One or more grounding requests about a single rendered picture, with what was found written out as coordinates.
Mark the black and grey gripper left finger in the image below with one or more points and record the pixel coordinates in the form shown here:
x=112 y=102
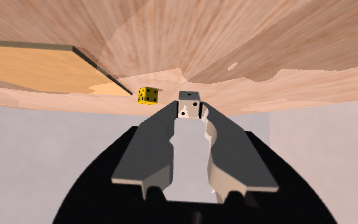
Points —
x=142 y=157

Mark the white die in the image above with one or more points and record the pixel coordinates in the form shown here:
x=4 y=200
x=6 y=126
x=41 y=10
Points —
x=189 y=104

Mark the yellow die with black pips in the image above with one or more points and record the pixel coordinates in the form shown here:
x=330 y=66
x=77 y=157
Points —
x=148 y=96

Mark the tan mat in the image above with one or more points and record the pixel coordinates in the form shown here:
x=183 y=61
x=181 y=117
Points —
x=54 y=68

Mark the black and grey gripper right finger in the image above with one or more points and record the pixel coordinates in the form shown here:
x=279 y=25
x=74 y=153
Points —
x=240 y=161

